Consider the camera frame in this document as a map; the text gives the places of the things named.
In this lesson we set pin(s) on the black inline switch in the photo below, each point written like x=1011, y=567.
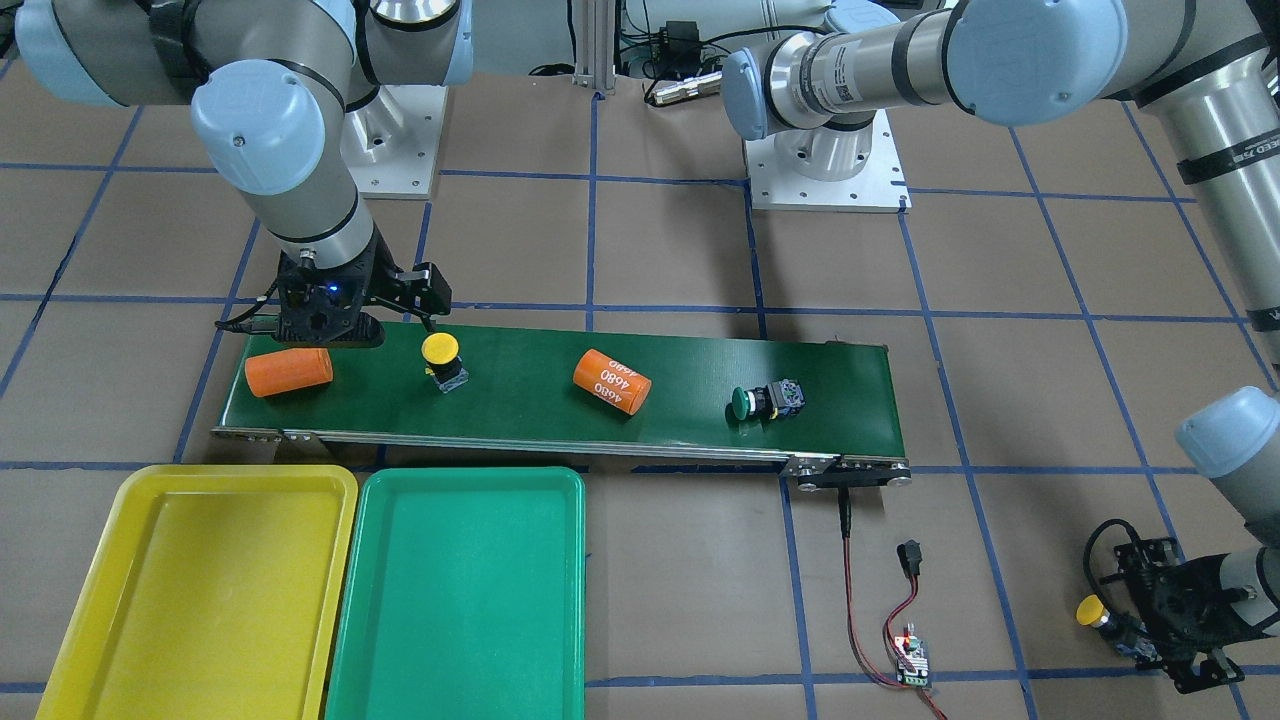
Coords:
x=910, y=557

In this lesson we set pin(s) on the aluminium frame post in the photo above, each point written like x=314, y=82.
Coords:
x=594, y=37

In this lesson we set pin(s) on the yellow plastic tray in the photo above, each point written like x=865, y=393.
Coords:
x=213, y=594

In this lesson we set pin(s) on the silver metal connector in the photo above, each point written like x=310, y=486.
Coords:
x=685, y=90

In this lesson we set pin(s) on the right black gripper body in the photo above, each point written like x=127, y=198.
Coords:
x=432, y=288

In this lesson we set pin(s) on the small motor controller board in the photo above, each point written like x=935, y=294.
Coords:
x=911, y=656

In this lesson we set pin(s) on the green plastic tray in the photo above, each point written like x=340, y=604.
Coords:
x=465, y=597

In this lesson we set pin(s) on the plain orange cylinder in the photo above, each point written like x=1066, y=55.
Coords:
x=287, y=371

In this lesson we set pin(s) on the yellow push button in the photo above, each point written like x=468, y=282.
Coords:
x=1120, y=630
x=443, y=361

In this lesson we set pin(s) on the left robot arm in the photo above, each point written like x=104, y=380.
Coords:
x=1201, y=69

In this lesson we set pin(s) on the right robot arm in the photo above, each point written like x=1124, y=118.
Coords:
x=269, y=86

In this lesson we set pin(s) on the green push button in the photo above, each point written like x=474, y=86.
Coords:
x=775, y=400

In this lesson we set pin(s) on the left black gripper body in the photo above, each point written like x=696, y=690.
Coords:
x=1197, y=590

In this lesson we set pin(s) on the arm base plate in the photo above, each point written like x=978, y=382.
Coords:
x=391, y=144
x=829, y=169

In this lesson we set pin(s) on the orange cylinder marked 4680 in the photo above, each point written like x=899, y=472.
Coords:
x=612, y=382

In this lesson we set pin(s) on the green conveyor belt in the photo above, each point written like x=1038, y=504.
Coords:
x=520, y=397

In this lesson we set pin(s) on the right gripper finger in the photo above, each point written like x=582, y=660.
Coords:
x=422, y=299
x=422, y=277

